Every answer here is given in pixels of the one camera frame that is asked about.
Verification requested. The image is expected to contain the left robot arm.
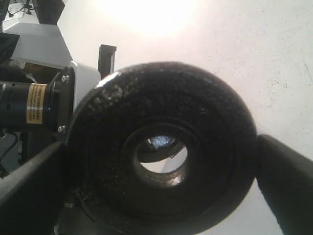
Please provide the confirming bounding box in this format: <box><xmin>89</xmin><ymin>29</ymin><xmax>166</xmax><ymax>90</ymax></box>
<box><xmin>0</xmin><ymin>0</ymin><xmax>100</xmax><ymax>141</ymax></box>

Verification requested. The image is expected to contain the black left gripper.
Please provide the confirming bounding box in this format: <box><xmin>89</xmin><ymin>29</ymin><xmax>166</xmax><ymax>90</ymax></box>
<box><xmin>0</xmin><ymin>67</ymin><xmax>75</xmax><ymax>137</ymax></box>

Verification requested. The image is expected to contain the black weight plate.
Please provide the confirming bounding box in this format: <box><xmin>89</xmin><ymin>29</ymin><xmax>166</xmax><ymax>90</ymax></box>
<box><xmin>67</xmin><ymin>62</ymin><xmax>257</xmax><ymax>221</ymax></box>
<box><xmin>136</xmin><ymin>139</ymin><xmax>185</xmax><ymax>163</ymax></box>

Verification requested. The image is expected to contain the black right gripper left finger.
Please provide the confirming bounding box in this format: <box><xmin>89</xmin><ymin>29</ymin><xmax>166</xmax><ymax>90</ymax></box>
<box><xmin>0</xmin><ymin>142</ymin><xmax>67</xmax><ymax>235</ymax></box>

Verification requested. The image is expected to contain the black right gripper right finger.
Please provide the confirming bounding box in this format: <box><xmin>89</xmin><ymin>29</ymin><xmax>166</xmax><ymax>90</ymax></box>
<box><xmin>256</xmin><ymin>135</ymin><xmax>313</xmax><ymax>235</ymax></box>

